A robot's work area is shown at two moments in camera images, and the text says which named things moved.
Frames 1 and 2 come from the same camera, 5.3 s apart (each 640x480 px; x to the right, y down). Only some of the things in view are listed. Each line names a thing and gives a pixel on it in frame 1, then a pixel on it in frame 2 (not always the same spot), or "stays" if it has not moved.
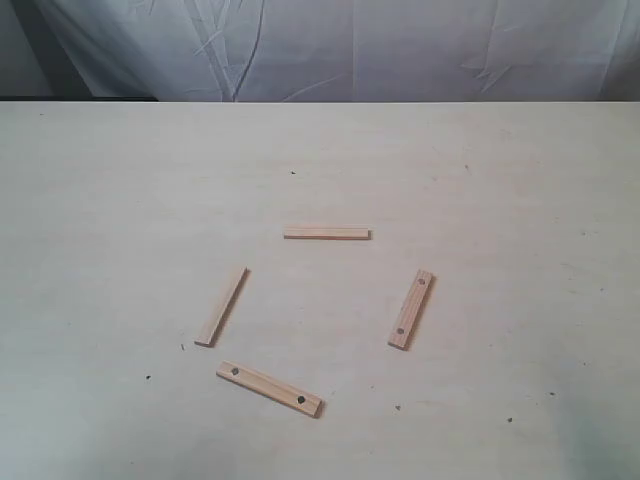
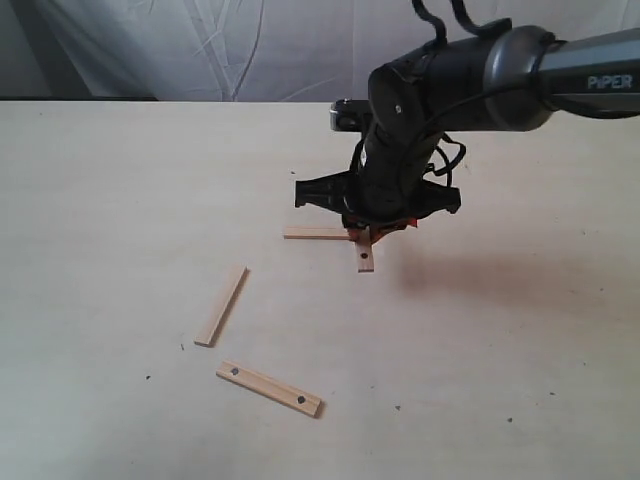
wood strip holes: x=405 y=327 to x=365 y=258
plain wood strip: x=223 y=315 stays
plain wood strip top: x=328 y=233 stays
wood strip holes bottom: x=264 y=388 stays
